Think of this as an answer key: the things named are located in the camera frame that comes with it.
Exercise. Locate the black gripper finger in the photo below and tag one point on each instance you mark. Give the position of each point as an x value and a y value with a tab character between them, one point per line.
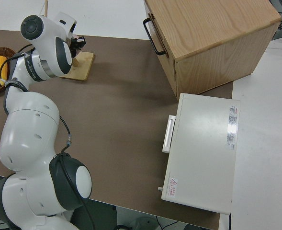
82	42

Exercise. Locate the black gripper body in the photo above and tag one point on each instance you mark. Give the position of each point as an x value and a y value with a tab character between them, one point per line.
75	44

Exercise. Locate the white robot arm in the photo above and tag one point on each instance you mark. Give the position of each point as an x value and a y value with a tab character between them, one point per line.
28	134

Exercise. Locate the yellow corn cob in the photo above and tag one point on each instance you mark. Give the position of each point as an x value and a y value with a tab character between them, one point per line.
3	72

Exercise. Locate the brown table mat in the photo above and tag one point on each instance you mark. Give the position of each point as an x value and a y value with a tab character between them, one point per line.
119	131

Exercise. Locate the light wooden cabinet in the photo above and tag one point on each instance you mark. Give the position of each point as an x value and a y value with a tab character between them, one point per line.
215	28

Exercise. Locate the white toaster oven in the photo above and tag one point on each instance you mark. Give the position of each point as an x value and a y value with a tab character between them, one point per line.
203	148

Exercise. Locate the black rounded stand base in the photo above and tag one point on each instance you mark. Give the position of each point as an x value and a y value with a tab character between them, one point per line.
102	215

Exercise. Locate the grey round container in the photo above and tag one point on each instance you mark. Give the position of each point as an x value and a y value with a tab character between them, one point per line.
143	222

